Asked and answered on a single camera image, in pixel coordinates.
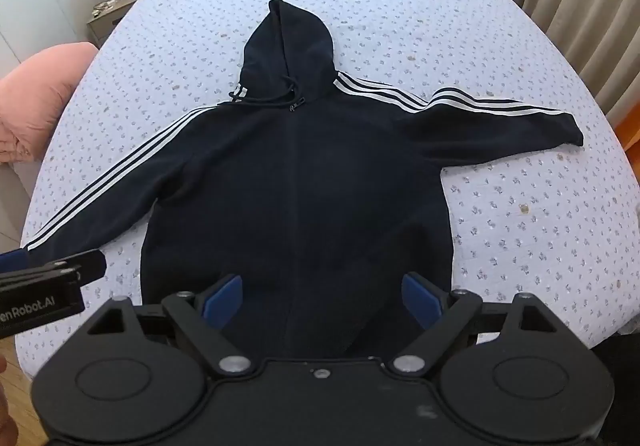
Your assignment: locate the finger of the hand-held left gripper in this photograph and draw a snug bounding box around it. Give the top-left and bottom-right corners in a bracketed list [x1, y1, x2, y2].
[0, 249, 107, 283]
[0, 248, 30, 273]

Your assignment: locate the orange furniture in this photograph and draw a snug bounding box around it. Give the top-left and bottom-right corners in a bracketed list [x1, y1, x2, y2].
[611, 110, 640, 167]

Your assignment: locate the pink blanket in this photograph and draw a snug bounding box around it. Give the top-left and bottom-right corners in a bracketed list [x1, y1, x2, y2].
[0, 42, 99, 167]

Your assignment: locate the white floral bed sheet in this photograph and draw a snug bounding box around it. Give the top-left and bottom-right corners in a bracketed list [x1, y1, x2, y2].
[15, 0, 640, 382]

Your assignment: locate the dark navy striped hoodie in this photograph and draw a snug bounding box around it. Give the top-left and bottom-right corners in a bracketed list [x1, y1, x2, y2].
[22, 0, 585, 359]

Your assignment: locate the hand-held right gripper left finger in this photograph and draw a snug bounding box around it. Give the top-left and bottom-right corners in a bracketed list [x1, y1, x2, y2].
[87, 274, 253, 377]

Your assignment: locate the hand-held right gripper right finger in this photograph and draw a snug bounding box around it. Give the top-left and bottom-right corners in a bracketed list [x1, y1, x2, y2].
[385, 272, 561, 377]

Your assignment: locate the grey nightstand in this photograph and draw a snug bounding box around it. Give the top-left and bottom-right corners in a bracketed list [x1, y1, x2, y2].
[86, 0, 147, 50]

